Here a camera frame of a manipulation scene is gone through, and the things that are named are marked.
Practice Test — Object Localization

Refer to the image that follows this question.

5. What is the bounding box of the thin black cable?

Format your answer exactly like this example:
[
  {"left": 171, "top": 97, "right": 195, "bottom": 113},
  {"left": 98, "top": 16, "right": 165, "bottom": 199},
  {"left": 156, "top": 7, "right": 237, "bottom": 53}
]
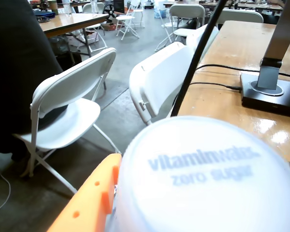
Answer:
[{"left": 195, "top": 64, "right": 290, "bottom": 79}]

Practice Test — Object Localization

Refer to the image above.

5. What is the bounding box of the person in black clothes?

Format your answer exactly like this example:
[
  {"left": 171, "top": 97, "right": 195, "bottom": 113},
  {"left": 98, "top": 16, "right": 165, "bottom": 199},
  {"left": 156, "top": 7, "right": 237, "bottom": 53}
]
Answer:
[{"left": 0, "top": 0, "right": 64, "bottom": 163}]

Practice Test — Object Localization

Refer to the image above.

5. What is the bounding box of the black lamp power cable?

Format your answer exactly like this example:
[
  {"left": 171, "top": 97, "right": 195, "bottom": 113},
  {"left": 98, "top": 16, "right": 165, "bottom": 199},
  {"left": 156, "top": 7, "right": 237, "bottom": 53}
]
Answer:
[{"left": 188, "top": 82, "right": 243, "bottom": 92}]

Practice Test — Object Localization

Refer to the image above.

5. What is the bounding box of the white folding chair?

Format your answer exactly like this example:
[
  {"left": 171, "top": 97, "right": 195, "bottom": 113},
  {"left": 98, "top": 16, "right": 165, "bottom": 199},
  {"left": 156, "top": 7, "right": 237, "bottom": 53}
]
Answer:
[
  {"left": 154, "top": 4, "right": 206, "bottom": 53},
  {"left": 185, "top": 23, "right": 220, "bottom": 61},
  {"left": 129, "top": 41, "right": 196, "bottom": 126},
  {"left": 12, "top": 47, "right": 123, "bottom": 195},
  {"left": 216, "top": 9, "right": 264, "bottom": 25},
  {"left": 115, "top": 0, "right": 145, "bottom": 41}
]

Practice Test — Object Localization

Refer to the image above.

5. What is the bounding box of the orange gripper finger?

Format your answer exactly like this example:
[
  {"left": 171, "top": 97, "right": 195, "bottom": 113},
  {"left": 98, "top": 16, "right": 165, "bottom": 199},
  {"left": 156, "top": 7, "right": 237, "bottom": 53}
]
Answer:
[{"left": 47, "top": 153, "right": 123, "bottom": 232}]

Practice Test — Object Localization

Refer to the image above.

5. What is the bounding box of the wooden folding table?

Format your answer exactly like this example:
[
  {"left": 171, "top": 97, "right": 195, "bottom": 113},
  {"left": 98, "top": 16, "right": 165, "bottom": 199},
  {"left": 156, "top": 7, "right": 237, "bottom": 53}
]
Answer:
[{"left": 38, "top": 12, "right": 110, "bottom": 58}]

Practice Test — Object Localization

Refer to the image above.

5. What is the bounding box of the vitaminwater bottle with dark label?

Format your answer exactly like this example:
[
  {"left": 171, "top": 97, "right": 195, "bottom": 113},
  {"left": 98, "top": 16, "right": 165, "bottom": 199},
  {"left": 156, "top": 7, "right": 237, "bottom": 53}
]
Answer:
[{"left": 103, "top": 116, "right": 290, "bottom": 232}]

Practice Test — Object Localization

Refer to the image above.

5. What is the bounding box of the silver desk lamp black base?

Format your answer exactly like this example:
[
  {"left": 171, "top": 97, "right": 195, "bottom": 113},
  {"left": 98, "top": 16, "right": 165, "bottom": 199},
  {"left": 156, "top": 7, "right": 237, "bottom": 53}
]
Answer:
[{"left": 240, "top": 0, "right": 290, "bottom": 118}]

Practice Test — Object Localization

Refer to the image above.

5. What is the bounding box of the black hanging cable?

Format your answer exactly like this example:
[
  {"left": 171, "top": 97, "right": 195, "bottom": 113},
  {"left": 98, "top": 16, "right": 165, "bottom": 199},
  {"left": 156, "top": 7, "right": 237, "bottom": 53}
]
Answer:
[{"left": 170, "top": 0, "right": 230, "bottom": 117}]

